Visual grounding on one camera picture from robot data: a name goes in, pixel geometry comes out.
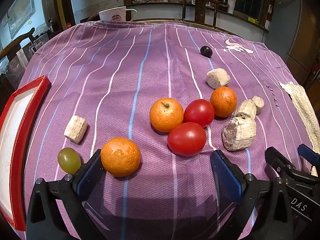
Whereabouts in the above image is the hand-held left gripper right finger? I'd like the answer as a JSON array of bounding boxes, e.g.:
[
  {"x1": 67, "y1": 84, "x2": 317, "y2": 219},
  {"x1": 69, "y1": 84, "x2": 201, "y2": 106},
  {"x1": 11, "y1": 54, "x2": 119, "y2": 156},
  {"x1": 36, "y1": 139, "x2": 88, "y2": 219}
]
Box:
[{"x1": 211, "y1": 149, "x2": 294, "y2": 240}]

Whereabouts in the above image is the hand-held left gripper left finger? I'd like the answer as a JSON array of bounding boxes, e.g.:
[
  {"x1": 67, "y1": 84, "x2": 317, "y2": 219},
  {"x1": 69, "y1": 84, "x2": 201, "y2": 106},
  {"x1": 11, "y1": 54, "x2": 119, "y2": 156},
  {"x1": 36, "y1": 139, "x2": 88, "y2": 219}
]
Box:
[{"x1": 26, "y1": 149, "x2": 105, "y2": 240}]

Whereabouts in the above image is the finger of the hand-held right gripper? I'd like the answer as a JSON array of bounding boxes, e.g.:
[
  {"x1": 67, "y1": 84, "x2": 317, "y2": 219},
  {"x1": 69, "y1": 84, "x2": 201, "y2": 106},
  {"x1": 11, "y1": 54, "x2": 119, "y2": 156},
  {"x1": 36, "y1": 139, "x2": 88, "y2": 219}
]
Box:
[
  {"x1": 265, "y1": 146, "x2": 319, "y2": 182},
  {"x1": 297, "y1": 144, "x2": 320, "y2": 166}
]

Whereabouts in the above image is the green grape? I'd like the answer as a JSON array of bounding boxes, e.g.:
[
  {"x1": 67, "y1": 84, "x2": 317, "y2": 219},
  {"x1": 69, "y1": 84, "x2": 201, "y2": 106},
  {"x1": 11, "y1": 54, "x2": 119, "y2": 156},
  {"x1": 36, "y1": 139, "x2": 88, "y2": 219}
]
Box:
[{"x1": 57, "y1": 147, "x2": 82, "y2": 175}]

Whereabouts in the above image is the smooth orange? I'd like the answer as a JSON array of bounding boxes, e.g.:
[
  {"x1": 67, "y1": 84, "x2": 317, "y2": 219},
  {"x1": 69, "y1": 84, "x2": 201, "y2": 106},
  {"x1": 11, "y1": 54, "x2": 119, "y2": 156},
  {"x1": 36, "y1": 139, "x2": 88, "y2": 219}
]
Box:
[{"x1": 100, "y1": 137, "x2": 141, "y2": 177}]

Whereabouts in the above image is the large pale sugarcane chunk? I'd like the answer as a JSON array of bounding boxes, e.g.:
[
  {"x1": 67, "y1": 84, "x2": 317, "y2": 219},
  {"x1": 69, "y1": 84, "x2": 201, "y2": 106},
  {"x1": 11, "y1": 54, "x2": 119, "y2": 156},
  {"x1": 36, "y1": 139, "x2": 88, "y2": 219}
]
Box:
[{"x1": 222, "y1": 116, "x2": 257, "y2": 151}]

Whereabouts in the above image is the small round sugarcane chunk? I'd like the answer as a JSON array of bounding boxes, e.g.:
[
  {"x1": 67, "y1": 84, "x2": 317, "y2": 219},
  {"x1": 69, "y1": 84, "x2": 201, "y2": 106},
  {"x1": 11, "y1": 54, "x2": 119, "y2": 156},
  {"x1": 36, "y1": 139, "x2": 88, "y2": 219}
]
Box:
[{"x1": 251, "y1": 96, "x2": 265, "y2": 115}]

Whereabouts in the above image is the orange with green stem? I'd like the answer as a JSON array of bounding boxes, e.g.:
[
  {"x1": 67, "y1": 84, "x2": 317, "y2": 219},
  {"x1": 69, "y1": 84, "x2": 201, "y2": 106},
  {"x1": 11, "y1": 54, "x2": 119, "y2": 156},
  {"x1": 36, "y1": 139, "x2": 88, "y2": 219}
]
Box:
[{"x1": 149, "y1": 97, "x2": 184, "y2": 133}]

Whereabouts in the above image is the red rimmed white tray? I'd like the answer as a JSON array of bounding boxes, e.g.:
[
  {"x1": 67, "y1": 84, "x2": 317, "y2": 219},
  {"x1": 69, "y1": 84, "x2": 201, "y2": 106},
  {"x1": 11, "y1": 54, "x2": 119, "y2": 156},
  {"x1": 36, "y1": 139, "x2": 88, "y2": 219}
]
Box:
[{"x1": 0, "y1": 75, "x2": 52, "y2": 232}]

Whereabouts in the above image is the cream loofah cloth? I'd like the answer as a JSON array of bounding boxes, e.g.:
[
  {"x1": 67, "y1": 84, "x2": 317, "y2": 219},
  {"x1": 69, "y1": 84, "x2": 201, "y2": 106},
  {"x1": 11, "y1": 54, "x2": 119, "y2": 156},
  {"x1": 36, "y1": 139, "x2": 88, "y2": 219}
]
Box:
[{"x1": 279, "y1": 81, "x2": 320, "y2": 177}]

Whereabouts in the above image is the red tomato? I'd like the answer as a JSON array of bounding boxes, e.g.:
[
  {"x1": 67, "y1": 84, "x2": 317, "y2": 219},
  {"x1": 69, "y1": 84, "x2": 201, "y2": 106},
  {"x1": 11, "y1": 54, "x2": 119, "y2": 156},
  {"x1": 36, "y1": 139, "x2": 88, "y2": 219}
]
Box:
[
  {"x1": 183, "y1": 99, "x2": 215, "y2": 128},
  {"x1": 167, "y1": 122, "x2": 207, "y2": 157}
]

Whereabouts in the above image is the purple striped tablecloth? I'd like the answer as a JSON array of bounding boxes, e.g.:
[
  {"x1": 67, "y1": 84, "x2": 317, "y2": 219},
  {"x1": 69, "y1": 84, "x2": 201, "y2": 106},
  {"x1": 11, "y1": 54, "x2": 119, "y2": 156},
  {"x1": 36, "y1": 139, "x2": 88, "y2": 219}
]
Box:
[{"x1": 15, "y1": 21, "x2": 320, "y2": 240}]

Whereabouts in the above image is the dark purple grape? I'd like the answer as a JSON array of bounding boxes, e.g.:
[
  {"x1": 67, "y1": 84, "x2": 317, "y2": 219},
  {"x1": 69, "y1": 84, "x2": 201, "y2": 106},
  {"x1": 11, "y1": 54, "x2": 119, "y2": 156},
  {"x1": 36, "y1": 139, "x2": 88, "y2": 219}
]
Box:
[{"x1": 200, "y1": 46, "x2": 213, "y2": 58}]

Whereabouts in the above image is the grey refrigerator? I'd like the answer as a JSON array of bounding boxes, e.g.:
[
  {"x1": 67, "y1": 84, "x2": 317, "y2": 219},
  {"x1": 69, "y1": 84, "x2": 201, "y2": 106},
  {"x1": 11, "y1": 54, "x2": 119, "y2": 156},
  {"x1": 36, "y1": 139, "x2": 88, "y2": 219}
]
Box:
[{"x1": 261, "y1": 0, "x2": 320, "y2": 63}]

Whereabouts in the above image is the clear glass jug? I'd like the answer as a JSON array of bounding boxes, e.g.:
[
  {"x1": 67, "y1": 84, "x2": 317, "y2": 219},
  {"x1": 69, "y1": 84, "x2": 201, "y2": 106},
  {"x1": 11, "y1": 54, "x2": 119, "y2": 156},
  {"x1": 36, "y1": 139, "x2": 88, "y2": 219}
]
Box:
[{"x1": 30, "y1": 33, "x2": 48, "y2": 55}]

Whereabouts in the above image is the curved wooden chair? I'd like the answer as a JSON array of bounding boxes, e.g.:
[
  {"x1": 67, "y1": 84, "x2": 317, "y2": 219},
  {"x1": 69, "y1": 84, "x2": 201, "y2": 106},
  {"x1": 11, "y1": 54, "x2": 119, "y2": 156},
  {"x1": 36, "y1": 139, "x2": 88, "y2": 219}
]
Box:
[{"x1": 0, "y1": 27, "x2": 35, "y2": 60}]

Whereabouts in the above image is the white tumbler with straw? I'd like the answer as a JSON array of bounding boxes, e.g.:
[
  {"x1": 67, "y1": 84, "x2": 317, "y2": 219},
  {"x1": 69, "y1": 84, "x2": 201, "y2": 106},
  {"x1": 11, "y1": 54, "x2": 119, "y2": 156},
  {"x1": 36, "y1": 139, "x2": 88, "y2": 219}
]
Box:
[{"x1": 226, "y1": 0, "x2": 237, "y2": 15}]

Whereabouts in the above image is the white cartoon mug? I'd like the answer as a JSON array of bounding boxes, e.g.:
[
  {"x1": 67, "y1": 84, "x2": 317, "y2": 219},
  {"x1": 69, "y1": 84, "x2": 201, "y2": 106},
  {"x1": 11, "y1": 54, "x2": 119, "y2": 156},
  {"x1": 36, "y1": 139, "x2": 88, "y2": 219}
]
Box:
[{"x1": 98, "y1": 6, "x2": 138, "y2": 22}]

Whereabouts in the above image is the dark wooden chair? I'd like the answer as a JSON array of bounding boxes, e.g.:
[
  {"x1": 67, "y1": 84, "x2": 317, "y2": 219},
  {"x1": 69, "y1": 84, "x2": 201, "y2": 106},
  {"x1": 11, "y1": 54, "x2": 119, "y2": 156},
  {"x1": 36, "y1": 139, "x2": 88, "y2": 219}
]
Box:
[{"x1": 179, "y1": 0, "x2": 223, "y2": 28}]

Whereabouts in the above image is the framed wall picture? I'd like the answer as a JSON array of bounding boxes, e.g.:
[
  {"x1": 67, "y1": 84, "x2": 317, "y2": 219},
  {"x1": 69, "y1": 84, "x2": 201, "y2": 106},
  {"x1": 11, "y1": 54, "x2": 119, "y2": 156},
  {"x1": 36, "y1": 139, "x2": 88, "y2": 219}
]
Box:
[{"x1": 0, "y1": 0, "x2": 35, "y2": 40}]

